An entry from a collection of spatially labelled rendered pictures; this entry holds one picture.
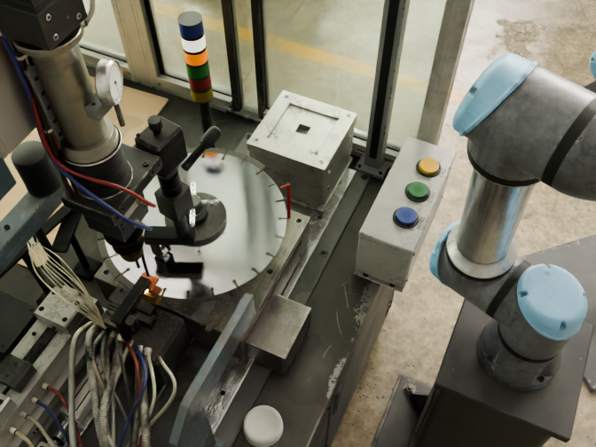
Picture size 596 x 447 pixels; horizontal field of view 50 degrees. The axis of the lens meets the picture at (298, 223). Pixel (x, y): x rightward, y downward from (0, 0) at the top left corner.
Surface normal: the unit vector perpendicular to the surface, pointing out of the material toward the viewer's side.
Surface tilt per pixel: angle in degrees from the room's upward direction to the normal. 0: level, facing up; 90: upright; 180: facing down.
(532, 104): 31
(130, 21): 90
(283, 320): 0
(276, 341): 0
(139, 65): 90
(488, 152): 99
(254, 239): 0
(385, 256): 90
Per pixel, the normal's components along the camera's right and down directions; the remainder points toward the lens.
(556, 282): 0.10, -0.51
